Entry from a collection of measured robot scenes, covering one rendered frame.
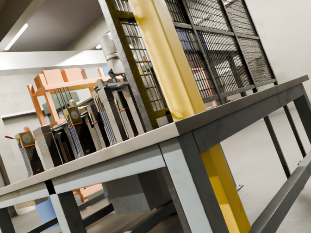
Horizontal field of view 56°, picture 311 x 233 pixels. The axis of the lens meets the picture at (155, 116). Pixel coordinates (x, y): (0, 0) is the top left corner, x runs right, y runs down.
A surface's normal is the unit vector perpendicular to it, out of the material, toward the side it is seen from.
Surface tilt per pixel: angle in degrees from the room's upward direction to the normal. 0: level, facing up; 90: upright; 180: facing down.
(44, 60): 90
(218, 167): 90
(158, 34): 90
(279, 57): 90
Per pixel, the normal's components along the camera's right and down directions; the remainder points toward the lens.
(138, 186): -0.62, 0.19
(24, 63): 0.70, -0.29
